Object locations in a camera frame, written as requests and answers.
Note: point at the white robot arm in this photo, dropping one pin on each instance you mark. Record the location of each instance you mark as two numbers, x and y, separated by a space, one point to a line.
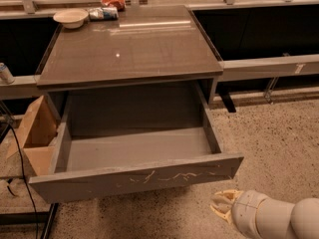
257 216

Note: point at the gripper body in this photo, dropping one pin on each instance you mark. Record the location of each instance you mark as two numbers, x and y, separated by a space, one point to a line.
245 209

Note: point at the white can on ledge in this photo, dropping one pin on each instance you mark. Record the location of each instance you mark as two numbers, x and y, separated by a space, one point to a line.
5 74

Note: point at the red snack bag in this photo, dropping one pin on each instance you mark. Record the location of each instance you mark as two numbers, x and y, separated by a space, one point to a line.
119 4

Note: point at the brown cardboard box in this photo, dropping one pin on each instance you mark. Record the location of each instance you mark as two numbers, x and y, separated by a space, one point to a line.
36 131

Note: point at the grey top drawer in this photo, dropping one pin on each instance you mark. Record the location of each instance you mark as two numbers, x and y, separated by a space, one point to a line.
130 139

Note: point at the white bowl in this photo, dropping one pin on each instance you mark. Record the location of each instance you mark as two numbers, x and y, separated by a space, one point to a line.
71 18

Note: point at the black floor frame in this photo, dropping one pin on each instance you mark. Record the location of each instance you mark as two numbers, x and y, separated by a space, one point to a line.
46 217

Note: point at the grey horizontal rail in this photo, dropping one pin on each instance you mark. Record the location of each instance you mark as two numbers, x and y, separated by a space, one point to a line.
251 69

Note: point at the grey drawer cabinet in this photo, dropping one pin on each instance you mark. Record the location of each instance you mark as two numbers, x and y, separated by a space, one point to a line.
147 44

